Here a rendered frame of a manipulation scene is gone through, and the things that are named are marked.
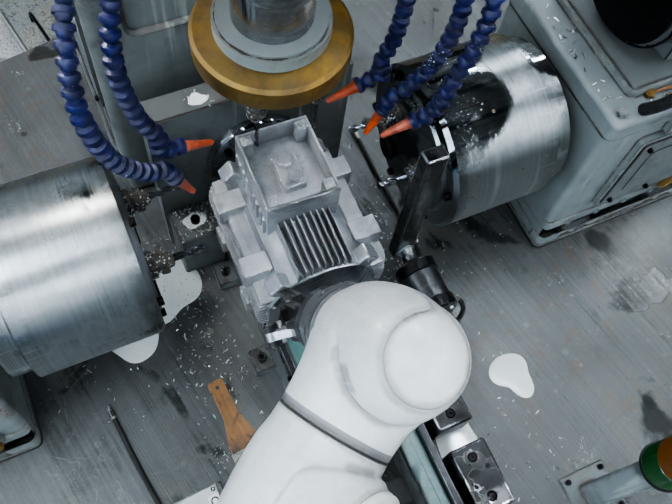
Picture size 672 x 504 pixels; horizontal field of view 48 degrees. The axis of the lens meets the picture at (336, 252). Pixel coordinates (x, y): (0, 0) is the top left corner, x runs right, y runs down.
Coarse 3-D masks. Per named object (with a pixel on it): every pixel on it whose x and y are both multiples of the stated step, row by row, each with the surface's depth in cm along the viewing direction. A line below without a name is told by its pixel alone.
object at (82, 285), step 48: (0, 192) 92; (48, 192) 91; (96, 192) 91; (144, 192) 102; (0, 240) 87; (48, 240) 88; (96, 240) 89; (0, 288) 86; (48, 288) 88; (96, 288) 90; (144, 288) 92; (0, 336) 89; (48, 336) 90; (96, 336) 93; (144, 336) 99
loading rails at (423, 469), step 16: (224, 272) 124; (224, 288) 126; (256, 320) 123; (256, 352) 120; (272, 352) 118; (288, 352) 109; (256, 368) 119; (272, 368) 120; (288, 368) 108; (288, 384) 114; (416, 432) 107; (400, 448) 106; (416, 448) 106; (432, 448) 105; (400, 464) 109; (416, 464) 105; (432, 464) 106; (400, 480) 111; (416, 480) 104; (432, 480) 104; (448, 480) 103; (400, 496) 110; (416, 496) 107; (432, 496) 103; (448, 496) 104
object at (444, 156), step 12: (420, 156) 88; (432, 156) 87; (444, 156) 87; (420, 168) 89; (432, 168) 88; (444, 168) 90; (420, 180) 90; (432, 180) 91; (408, 192) 95; (420, 192) 93; (432, 192) 94; (408, 204) 97; (420, 204) 96; (408, 216) 98; (420, 216) 99; (396, 228) 104; (408, 228) 101; (420, 228) 103; (396, 240) 106; (408, 240) 105; (396, 252) 108
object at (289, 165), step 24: (288, 120) 100; (240, 144) 98; (264, 144) 102; (288, 144) 102; (312, 144) 101; (240, 168) 101; (264, 168) 100; (288, 168) 99; (312, 168) 101; (264, 192) 99; (288, 192) 99; (312, 192) 99; (336, 192) 97; (264, 216) 97; (288, 216) 98
